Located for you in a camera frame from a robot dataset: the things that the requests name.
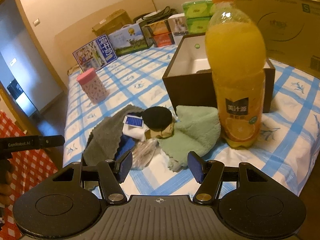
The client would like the blue label white cloth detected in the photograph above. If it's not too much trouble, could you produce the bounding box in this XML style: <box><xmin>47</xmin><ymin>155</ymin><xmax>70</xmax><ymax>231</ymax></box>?
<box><xmin>122</xmin><ymin>114</ymin><xmax>149</xmax><ymax>141</ymax></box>

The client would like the large cardboard box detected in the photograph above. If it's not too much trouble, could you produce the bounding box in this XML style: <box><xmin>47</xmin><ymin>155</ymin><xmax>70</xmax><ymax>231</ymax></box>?
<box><xmin>236</xmin><ymin>0</ymin><xmax>320</xmax><ymax>77</ymax></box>

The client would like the black round soft pad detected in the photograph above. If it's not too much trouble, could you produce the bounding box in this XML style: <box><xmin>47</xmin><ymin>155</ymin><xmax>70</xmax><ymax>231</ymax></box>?
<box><xmin>142</xmin><ymin>106</ymin><xmax>172</xmax><ymax>131</ymax></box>

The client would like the green tissue pack stack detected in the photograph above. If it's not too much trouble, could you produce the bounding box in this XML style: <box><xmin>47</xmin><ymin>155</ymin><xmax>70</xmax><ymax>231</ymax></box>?
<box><xmin>182</xmin><ymin>0</ymin><xmax>215</xmax><ymax>34</ymax></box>

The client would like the grey knitted cloth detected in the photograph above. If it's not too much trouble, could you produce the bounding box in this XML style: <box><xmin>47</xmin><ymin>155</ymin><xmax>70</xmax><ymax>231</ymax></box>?
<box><xmin>82</xmin><ymin>105</ymin><xmax>144</xmax><ymax>166</ymax></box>

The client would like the cow picture milk box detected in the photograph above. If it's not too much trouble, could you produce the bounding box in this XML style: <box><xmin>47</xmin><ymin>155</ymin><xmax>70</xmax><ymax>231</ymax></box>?
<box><xmin>108</xmin><ymin>23</ymin><xmax>153</xmax><ymax>57</ymax></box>

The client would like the wooden headboard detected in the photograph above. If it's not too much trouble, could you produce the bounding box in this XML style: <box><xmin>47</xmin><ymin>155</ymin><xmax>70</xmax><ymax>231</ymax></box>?
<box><xmin>55</xmin><ymin>0</ymin><xmax>156</xmax><ymax>67</ymax></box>

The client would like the orange gift box stack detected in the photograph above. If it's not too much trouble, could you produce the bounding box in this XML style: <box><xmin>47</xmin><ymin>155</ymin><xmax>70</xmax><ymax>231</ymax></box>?
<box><xmin>146</xmin><ymin>20</ymin><xmax>175</xmax><ymax>47</ymax></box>

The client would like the blue white milk carton box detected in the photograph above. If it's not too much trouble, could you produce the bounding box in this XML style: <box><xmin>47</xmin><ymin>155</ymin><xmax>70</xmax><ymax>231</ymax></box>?
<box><xmin>73</xmin><ymin>34</ymin><xmax>118</xmax><ymax>72</ymax></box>

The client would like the beige soft item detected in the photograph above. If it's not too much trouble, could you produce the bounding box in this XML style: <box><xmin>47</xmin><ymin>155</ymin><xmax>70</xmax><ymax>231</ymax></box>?
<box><xmin>144</xmin><ymin>122</ymin><xmax>174</xmax><ymax>139</ymax></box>

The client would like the pink lidded canister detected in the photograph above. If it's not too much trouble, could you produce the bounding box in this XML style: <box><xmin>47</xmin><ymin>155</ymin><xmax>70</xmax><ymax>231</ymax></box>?
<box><xmin>76</xmin><ymin>68</ymin><xmax>108</xmax><ymax>104</ymax></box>

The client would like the red checked cloth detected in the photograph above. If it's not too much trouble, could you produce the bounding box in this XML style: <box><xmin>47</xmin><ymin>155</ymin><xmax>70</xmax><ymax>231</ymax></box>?
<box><xmin>0</xmin><ymin>109</ymin><xmax>60</xmax><ymax>240</ymax></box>

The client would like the dark brown open box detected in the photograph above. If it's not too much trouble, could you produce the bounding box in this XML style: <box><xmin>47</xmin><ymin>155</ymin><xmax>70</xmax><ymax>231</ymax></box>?
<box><xmin>162</xmin><ymin>33</ymin><xmax>276</xmax><ymax>116</ymax></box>

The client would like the green fluffy towel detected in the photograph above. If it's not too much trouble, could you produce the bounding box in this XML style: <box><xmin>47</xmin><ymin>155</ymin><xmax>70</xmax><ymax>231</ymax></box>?
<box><xmin>158</xmin><ymin>106</ymin><xmax>221</xmax><ymax>171</ymax></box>

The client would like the dark bag at headboard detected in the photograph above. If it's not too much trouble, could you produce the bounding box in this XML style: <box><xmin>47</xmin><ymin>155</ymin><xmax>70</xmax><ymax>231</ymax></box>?
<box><xmin>133</xmin><ymin>6</ymin><xmax>178</xmax><ymax>24</ymax></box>

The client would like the white picture box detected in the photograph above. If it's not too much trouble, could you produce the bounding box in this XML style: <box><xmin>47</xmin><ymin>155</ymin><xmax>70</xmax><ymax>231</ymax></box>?
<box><xmin>168</xmin><ymin>13</ymin><xmax>189</xmax><ymax>46</ymax></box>

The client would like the orange juice bottle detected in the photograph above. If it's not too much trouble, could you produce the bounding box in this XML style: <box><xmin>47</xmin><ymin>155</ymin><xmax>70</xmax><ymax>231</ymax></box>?
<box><xmin>205</xmin><ymin>0</ymin><xmax>266</xmax><ymax>148</ymax></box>

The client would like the brown cardboard box at headboard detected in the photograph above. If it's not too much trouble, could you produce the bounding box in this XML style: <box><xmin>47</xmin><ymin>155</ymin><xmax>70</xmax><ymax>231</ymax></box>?
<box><xmin>92</xmin><ymin>9</ymin><xmax>133</xmax><ymax>37</ymax></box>

